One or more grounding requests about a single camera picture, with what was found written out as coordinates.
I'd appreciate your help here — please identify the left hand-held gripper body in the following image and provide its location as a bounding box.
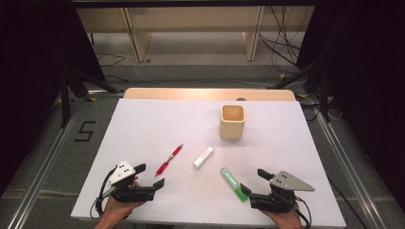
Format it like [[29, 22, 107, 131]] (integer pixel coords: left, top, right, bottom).
[[107, 159, 158, 204]]

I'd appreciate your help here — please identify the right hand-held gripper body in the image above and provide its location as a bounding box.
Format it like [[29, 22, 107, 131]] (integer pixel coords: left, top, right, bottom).
[[248, 170, 316, 215]]

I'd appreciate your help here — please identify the green highlighter pen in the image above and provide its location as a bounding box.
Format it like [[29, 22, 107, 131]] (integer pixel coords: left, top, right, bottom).
[[219, 167, 249, 203]]

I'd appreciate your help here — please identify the red pen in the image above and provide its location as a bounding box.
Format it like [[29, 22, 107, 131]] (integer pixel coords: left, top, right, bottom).
[[155, 143, 184, 177]]

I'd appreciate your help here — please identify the square wooden pen holder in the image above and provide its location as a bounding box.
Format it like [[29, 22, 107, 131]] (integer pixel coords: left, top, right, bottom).
[[219, 104, 246, 141]]

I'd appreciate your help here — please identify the person's right hand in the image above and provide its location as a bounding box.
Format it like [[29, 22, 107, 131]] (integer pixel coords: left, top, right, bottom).
[[261, 208, 304, 229]]

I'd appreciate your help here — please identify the person's left hand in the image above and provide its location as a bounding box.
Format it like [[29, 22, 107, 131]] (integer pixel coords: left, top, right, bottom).
[[99, 179, 145, 224]]

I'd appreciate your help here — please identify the white foam board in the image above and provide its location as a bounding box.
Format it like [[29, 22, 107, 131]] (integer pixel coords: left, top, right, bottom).
[[70, 97, 348, 229]]

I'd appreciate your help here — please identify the black tripod stand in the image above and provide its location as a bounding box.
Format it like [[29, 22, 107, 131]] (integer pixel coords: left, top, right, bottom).
[[58, 67, 126, 129], [266, 56, 332, 124]]

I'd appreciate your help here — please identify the light wooden desk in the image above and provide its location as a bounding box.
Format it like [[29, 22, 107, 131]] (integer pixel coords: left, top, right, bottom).
[[75, 5, 316, 63]]

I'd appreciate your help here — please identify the black curtain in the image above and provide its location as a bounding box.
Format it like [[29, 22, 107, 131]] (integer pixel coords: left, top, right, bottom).
[[0, 0, 107, 196], [295, 0, 405, 213]]

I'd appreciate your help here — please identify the right hand-held gripper cable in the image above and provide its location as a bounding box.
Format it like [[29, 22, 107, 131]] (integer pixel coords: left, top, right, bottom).
[[293, 196, 313, 229]]

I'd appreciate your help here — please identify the metal floor rail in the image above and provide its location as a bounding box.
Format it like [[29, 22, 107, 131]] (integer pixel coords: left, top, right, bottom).
[[6, 97, 88, 229], [309, 94, 389, 229]]

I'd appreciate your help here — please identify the thin black floor cable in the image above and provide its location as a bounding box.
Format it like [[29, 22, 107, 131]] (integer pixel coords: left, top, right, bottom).
[[96, 52, 126, 68]]

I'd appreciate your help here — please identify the tangle of black cables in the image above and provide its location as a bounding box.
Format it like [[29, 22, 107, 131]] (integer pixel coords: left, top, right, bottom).
[[257, 5, 304, 74]]

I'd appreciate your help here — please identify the black metal frame bar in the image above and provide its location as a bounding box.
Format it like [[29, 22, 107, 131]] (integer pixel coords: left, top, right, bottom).
[[71, 0, 319, 9]]

